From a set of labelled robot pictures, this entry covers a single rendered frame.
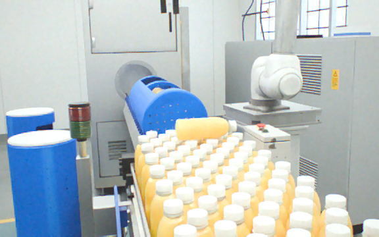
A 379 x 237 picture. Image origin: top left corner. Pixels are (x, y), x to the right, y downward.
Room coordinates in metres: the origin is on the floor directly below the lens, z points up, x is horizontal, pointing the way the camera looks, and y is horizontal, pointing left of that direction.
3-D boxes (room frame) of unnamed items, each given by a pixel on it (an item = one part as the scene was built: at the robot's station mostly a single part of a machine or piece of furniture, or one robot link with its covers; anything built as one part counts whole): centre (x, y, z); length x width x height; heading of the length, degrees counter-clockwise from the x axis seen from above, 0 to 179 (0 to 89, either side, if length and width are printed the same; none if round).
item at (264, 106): (2.11, -0.40, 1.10); 0.22 x 0.18 x 0.06; 30
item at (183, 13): (3.13, 0.01, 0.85); 0.06 x 0.06 x 1.70; 11
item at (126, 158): (1.52, 0.23, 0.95); 0.10 x 0.07 x 0.10; 101
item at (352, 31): (3.08, -1.24, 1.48); 0.24 x 0.12 x 0.08; 26
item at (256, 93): (2.09, -0.41, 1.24); 0.18 x 0.16 x 0.22; 9
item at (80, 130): (1.15, 0.31, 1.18); 0.06 x 0.06 x 0.05
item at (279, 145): (1.46, -0.29, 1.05); 0.20 x 0.10 x 0.10; 11
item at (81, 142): (1.15, 0.31, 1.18); 0.06 x 0.06 x 0.16
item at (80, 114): (1.15, 0.31, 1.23); 0.06 x 0.06 x 0.04
